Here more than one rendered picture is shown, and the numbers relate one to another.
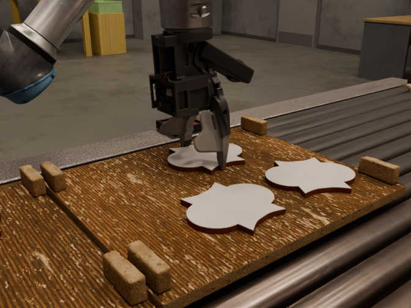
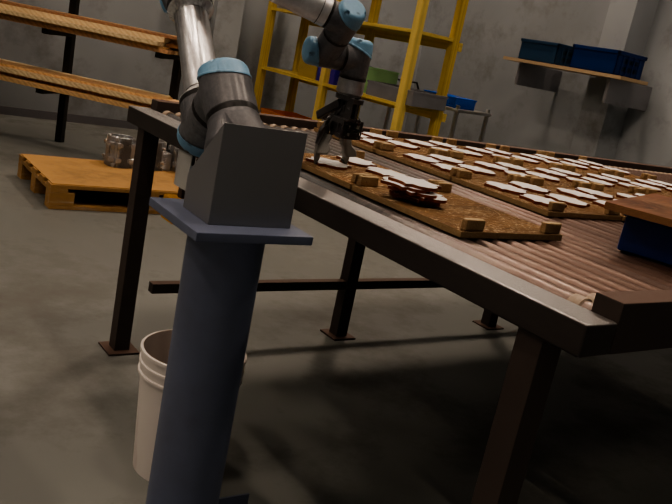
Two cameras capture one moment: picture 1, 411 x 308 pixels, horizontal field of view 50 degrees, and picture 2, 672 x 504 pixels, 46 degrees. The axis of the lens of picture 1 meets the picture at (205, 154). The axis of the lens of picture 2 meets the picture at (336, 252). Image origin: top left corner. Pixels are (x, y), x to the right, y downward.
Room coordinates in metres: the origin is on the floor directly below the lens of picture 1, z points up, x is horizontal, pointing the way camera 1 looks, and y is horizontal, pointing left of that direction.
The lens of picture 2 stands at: (0.61, 2.28, 1.27)
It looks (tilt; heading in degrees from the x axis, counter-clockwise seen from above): 14 degrees down; 270
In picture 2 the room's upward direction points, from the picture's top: 12 degrees clockwise
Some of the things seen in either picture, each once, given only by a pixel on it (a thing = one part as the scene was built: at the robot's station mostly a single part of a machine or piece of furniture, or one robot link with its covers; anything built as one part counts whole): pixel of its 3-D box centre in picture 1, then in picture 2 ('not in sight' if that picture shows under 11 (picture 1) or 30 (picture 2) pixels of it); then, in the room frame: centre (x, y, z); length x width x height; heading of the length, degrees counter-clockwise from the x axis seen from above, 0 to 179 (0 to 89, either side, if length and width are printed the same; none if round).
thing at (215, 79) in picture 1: (186, 72); (345, 116); (0.64, 0.03, 1.08); 0.09 x 0.08 x 0.12; 127
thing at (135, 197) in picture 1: (218, 185); (357, 172); (0.58, -0.02, 0.93); 0.41 x 0.35 x 0.02; 127
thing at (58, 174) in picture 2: not in sight; (130, 170); (2.05, -3.04, 0.18); 1.30 x 0.91 x 0.37; 39
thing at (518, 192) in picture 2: not in sight; (535, 194); (0.01, -0.23, 0.94); 0.41 x 0.35 x 0.04; 127
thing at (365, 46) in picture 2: not in sight; (355, 59); (0.65, 0.03, 1.24); 0.09 x 0.08 x 0.11; 28
